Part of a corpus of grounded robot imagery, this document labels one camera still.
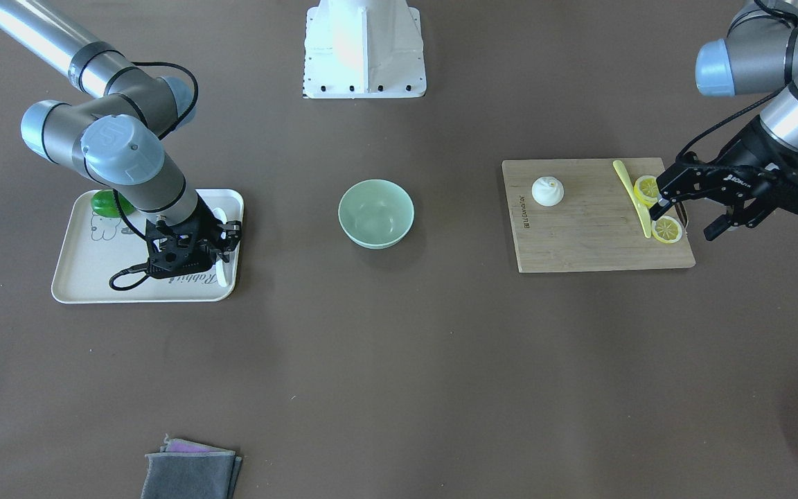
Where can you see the mint green bowl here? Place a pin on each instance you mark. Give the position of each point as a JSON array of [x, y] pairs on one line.
[[376, 213]]

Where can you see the wooden cutting board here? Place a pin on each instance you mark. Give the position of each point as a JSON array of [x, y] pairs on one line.
[[593, 228]]

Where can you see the cream rectangular serving tray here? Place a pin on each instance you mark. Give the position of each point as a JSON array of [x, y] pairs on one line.
[[95, 248]]

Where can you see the black cable image right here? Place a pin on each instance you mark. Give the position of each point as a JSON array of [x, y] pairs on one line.
[[724, 121]]

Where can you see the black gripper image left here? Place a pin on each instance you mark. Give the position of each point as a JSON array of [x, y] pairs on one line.
[[231, 231]]

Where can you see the yellow plastic knife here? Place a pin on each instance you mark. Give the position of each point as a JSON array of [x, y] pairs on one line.
[[640, 207]]

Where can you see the black cable image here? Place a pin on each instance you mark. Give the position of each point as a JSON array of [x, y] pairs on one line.
[[184, 112], [724, 121]]

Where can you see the stacked lemon slices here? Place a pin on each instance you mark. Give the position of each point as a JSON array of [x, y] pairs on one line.
[[647, 191]]

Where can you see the grey folded cloth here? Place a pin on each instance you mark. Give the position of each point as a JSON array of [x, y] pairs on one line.
[[191, 475]]

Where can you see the green pepper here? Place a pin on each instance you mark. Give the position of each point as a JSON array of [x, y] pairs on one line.
[[106, 204]]

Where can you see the white steamed bun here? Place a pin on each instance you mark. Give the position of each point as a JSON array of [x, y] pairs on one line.
[[547, 191]]

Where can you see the single lemon slice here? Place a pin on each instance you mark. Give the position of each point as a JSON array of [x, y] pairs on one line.
[[667, 230]]

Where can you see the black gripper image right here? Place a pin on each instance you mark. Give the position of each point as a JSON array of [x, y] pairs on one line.
[[743, 154]]

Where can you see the purple cloth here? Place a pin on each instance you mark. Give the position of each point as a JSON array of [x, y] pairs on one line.
[[178, 445]]

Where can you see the white ceramic spoon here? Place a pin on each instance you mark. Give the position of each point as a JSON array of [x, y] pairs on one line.
[[220, 271]]

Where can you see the black cable image left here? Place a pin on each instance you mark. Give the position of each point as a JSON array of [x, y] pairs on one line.
[[184, 112]]

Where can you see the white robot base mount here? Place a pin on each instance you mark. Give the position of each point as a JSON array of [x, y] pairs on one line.
[[363, 49]]

